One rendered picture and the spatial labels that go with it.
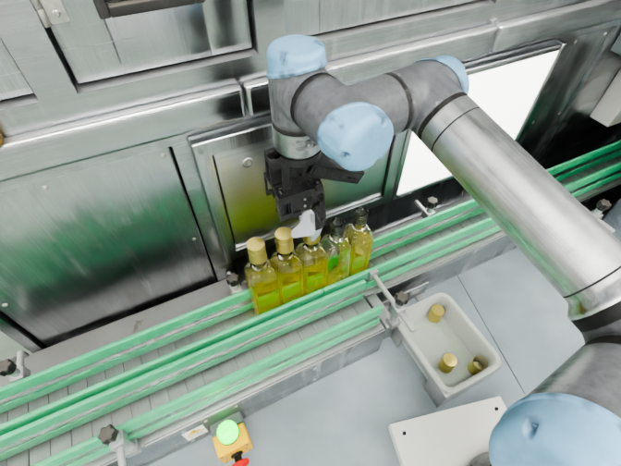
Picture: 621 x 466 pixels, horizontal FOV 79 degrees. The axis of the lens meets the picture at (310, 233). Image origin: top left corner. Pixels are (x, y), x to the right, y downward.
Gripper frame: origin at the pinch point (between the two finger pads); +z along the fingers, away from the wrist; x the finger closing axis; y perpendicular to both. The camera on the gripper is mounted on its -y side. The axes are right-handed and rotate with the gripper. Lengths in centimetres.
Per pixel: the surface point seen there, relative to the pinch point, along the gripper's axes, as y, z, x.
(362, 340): -6.2, 27.8, 15.3
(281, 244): 6.7, 0.6, 1.1
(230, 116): 8.9, -19.5, -12.9
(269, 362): 15.9, 20.0, 13.9
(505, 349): -43, 40, 29
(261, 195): 5.7, 0.3, -12.6
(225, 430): 28.7, 29.8, 19.2
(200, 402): 31.3, 24.3, 13.7
